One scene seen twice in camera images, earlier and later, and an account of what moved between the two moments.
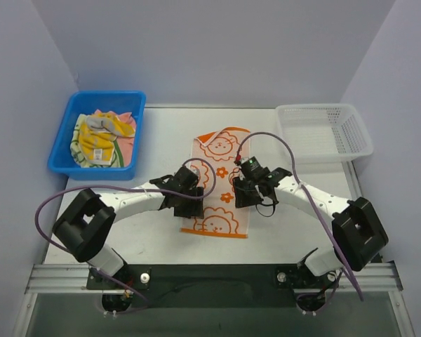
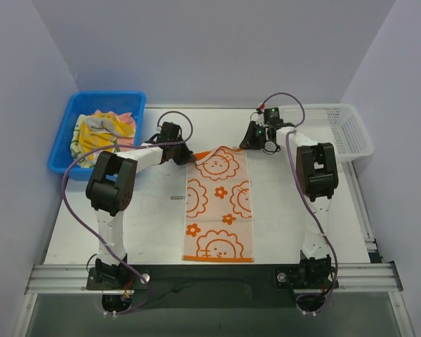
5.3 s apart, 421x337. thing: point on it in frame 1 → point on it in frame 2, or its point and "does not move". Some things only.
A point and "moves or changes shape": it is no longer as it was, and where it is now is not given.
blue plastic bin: x=83 y=102 does not move
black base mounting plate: x=212 y=286 does not move
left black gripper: x=188 y=208 → x=182 y=154
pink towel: x=126 y=142 does not move
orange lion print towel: x=221 y=217 moves or changes shape
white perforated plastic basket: x=323 y=133 does not move
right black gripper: x=243 y=199 → x=250 y=137
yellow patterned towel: x=93 y=140 does not move
